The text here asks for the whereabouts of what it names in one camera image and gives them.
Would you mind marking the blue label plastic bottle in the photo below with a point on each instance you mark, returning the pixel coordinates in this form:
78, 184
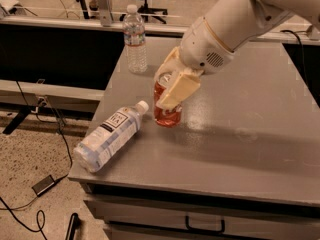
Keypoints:
97, 148

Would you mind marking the grey metal bracket left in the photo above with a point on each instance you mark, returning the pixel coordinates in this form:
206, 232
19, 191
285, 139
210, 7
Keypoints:
105, 12

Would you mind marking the black object on floor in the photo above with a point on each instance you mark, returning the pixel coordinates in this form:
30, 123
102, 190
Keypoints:
74, 223

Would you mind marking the grey side bench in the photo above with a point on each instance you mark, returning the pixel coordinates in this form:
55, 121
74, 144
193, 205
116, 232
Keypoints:
59, 97

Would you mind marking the clear water bottle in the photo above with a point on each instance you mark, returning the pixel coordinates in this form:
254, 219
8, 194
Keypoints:
134, 40

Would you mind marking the black drawer handle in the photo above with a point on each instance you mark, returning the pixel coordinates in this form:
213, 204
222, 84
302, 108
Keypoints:
205, 226

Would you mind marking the red coke can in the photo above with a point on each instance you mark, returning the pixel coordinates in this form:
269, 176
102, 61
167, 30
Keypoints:
165, 118

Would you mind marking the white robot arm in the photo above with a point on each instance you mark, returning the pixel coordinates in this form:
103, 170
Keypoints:
235, 22

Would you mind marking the black power adapter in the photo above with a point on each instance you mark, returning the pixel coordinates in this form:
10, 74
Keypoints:
43, 185

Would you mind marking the grey cabinet drawer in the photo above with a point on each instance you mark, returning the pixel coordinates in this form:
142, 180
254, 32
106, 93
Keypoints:
128, 218

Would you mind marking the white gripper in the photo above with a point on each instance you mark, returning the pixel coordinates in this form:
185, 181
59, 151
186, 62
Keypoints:
202, 49

